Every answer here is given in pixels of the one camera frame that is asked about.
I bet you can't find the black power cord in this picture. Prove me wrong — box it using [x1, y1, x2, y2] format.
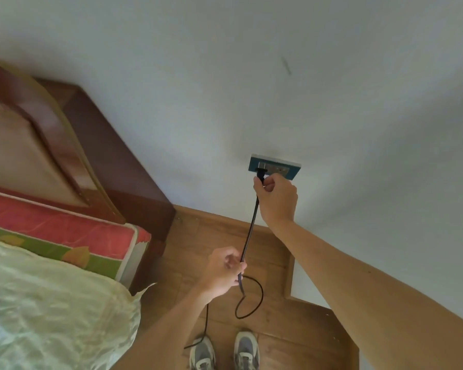
[183, 167, 269, 350]

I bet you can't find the person's left forearm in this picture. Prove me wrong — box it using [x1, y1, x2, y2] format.
[110, 285, 215, 370]

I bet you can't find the brown carved bed headboard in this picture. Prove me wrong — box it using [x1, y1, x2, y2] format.
[0, 59, 176, 243]

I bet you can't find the person's left hand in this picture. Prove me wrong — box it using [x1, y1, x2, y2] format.
[199, 246, 247, 301]

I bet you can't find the grey wall socket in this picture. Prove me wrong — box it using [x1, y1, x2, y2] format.
[248, 153, 301, 181]

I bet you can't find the person's right grey shoe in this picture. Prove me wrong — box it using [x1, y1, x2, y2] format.
[233, 330, 261, 370]

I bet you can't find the person's right hand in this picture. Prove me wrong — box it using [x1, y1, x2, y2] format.
[253, 174, 298, 228]

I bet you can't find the person's grey shoe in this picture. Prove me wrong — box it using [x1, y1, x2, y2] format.
[233, 330, 261, 370]
[189, 335, 217, 370]

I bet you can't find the person's left grey shoe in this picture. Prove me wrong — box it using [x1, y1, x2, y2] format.
[189, 335, 217, 370]

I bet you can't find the person's right forearm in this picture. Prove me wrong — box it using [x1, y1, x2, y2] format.
[268, 218, 463, 370]

